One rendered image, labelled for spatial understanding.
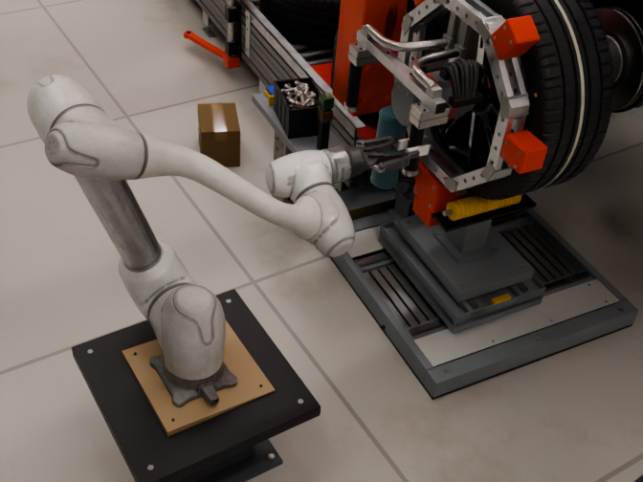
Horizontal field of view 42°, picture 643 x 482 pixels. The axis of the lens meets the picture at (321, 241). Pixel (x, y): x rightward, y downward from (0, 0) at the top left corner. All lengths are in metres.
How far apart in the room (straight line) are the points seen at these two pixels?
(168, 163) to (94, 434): 1.04
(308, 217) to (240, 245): 1.22
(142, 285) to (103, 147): 0.57
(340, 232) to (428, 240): 0.97
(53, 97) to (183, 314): 0.61
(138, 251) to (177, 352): 0.27
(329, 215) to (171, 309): 0.46
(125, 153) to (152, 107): 2.18
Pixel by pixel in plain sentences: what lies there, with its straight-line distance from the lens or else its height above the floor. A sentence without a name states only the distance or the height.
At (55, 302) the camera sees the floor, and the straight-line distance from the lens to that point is 2.94.
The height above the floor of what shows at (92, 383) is 0.30.
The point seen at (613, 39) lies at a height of 0.93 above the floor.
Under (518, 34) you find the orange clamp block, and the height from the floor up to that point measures 1.14.
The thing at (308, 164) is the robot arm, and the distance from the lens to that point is 2.01.
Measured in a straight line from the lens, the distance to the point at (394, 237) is 2.96.
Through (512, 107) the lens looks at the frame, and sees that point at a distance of 2.18.
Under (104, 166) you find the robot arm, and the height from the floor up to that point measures 1.05.
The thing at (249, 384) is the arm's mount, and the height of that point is 0.31.
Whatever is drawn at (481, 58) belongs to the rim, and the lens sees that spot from 2.43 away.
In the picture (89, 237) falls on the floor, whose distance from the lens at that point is 3.17.
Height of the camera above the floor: 2.04
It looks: 41 degrees down
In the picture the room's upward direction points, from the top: 5 degrees clockwise
